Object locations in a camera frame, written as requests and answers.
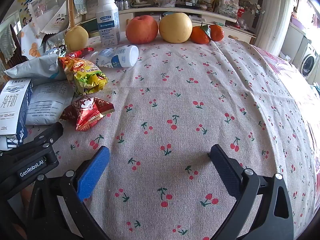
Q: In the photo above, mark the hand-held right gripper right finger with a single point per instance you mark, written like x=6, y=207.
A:
x=225, y=170

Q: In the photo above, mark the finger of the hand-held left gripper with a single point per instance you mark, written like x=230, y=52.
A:
x=47, y=136

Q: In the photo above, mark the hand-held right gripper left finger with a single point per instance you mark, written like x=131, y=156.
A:
x=93, y=175

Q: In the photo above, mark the grey and blue milk carton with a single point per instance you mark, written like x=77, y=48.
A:
x=13, y=112

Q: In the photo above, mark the red foil candy packet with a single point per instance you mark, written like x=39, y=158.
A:
x=87, y=112

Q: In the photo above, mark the yellow green snack packet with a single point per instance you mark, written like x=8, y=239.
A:
x=83, y=73

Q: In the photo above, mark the grey-white plastic bag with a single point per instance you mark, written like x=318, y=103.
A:
x=48, y=102

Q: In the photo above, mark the blue foil packet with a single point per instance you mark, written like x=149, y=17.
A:
x=35, y=65

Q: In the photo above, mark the white cloth with orange print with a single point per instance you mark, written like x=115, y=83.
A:
x=32, y=43

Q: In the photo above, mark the dark chair with lace cover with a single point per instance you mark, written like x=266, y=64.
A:
x=8, y=43

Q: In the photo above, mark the small yellow pear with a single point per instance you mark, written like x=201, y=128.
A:
x=76, y=38

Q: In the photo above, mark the white bottle with blue label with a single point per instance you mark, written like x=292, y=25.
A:
x=117, y=57

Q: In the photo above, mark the white mesh food cover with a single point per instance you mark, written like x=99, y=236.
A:
x=47, y=7

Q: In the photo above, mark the tall white plastic bottle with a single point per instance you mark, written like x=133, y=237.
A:
x=108, y=22

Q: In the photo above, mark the tangerine with green leaf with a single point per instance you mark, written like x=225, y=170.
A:
x=199, y=36

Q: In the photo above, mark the wooden chair with green cloth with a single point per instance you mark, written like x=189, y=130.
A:
x=77, y=2

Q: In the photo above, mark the white printed sack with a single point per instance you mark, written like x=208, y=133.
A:
x=92, y=6

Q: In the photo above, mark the orange tangerine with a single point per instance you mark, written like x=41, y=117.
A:
x=217, y=32

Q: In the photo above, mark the white washing machine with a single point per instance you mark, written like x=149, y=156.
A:
x=308, y=60

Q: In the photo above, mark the red apple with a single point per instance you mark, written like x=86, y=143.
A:
x=141, y=30

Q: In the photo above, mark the large yellow pear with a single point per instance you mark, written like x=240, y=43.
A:
x=175, y=27

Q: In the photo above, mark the pack of small silver bottles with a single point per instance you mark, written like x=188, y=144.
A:
x=124, y=4

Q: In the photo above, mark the cream television cabinet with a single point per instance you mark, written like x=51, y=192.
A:
x=207, y=15

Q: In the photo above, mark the plastic bag of packets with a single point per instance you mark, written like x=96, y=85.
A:
x=227, y=4

